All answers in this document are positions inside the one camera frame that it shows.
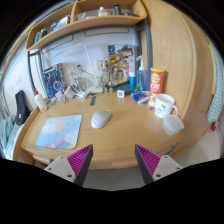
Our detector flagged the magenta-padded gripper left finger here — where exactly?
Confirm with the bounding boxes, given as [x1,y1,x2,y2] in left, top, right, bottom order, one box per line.
[44,144,94,187]

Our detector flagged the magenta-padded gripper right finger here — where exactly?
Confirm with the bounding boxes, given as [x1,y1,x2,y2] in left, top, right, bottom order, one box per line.
[134,144,183,185]

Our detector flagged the grey computer mouse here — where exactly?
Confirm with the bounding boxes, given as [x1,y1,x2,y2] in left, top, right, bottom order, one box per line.
[90,110,113,130]

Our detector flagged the pastel cloud print mouse pad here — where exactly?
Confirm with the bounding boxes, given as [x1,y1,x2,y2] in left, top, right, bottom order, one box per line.
[35,114,83,150]

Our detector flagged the translucent plastic cup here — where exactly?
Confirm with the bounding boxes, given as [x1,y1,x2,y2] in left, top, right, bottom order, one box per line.
[162,114,185,136]

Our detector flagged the white mug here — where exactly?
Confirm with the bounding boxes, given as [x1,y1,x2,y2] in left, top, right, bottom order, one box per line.
[154,93,179,119]

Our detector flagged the white bottle with red cap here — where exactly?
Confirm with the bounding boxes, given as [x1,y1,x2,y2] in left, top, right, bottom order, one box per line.
[33,88,48,112]

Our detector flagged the teal blanket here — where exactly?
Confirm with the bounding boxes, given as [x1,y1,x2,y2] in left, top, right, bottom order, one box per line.
[0,114,17,151]

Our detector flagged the black bag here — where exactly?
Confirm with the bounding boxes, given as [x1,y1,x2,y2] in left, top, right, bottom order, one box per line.
[14,89,32,127]

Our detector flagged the blue tissue pack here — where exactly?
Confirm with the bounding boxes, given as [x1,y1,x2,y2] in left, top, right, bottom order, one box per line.
[130,89,150,105]

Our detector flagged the white power adapter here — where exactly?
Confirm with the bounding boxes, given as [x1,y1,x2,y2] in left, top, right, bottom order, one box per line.
[63,85,77,100]

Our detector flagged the white power strip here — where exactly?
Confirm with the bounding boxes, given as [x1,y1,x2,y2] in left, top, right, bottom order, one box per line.
[75,88,88,99]

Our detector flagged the white desk lamp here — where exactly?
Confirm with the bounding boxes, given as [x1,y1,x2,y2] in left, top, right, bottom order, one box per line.
[39,42,105,95]

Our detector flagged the red chips can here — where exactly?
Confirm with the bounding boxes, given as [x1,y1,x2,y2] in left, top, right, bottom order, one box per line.
[147,67,166,108]

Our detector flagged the small white cube clock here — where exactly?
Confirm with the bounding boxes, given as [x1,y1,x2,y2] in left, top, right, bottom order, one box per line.
[116,88,126,99]

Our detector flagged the teal round dish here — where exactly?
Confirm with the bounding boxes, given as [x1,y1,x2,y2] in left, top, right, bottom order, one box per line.
[117,83,136,96]

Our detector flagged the blue model kit box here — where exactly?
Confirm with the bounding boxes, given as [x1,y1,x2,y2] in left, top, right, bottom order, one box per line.
[42,63,66,99]

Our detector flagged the wooden tree figure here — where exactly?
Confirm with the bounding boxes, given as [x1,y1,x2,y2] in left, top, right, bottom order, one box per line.
[100,59,116,94]

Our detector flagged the colourful printed box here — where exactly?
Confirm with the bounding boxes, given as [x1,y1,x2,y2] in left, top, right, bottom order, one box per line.
[108,44,138,87]

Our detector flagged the wooden shelf unit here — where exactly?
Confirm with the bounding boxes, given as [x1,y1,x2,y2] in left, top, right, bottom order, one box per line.
[25,0,148,52]

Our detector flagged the black power cable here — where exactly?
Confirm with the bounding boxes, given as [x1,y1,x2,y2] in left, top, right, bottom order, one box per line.
[77,64,98,79]

